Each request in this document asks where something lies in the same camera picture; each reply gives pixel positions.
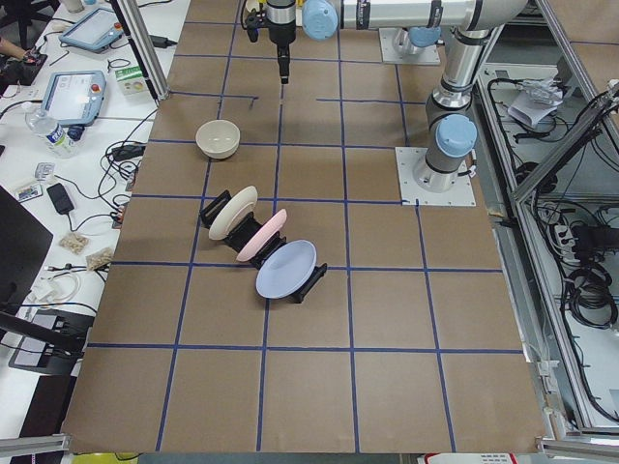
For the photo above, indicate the black laptop charger brick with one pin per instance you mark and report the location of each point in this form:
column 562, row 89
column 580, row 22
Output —
column 161, row 42

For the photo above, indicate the black monitor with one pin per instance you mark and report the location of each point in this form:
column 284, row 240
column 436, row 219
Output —
column 25, row 243

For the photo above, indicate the cream ceramic bowl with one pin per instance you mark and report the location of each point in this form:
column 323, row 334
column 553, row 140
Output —
column 218, row 139

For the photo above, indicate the cream plate in rack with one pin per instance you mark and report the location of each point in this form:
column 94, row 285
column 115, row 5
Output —
column 241, row 204

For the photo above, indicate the pink plate in rack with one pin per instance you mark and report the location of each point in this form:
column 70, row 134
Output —
column 262, row 236

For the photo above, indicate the blue teach pendant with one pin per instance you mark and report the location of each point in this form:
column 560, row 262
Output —
column 95, row 32
column 75, row 98

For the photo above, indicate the light blue plate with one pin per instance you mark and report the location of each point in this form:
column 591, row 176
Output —
column 286, row 270

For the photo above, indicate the black dish rack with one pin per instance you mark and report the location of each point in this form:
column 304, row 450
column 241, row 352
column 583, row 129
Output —
column 243, row 232

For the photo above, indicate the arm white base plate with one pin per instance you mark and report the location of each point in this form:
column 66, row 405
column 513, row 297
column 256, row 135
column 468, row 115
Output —
column 420, row 186
column 389, row 56

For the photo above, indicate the aluminium frame post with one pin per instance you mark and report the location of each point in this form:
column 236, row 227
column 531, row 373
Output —
column 143, row 49

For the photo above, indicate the clear water bottle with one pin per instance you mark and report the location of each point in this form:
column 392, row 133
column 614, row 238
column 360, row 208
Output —
column 50, row 132

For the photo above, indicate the black power adapter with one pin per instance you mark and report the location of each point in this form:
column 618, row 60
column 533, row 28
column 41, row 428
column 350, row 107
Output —
column 60, row 199

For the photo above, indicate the green white carton box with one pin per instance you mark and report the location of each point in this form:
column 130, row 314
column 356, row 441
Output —
column 130, row 80

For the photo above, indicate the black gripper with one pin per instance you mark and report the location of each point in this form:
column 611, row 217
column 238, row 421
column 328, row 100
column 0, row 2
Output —
column 280, row 34

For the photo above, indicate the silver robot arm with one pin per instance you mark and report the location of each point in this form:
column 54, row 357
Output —
column 452, row 134
column 417, row 45

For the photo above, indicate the far blue teach pendant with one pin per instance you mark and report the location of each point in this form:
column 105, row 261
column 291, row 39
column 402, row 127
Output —
column 95, row 32

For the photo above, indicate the near blue teach pendant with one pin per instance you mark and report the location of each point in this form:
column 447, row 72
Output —
column 75, row 98

